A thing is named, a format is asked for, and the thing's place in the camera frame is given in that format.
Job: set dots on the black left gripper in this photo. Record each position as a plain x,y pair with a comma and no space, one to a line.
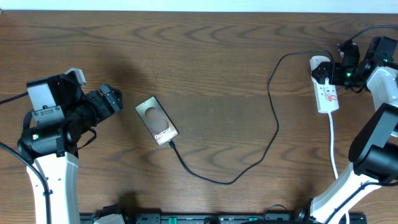
113,105

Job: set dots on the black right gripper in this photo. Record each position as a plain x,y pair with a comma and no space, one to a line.
335,67

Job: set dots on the Galaxy S25 Ultra smartphone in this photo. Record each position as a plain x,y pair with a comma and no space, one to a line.
157,121

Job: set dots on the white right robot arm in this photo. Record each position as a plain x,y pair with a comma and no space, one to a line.
372,158

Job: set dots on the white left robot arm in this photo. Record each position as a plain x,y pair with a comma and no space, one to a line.
49,141

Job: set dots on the white USB charger adapter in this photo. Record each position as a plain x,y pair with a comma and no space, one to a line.
316,60

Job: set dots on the white surge protector power strip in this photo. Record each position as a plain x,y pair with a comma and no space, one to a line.
326,97

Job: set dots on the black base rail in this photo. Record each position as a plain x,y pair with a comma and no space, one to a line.
117,214

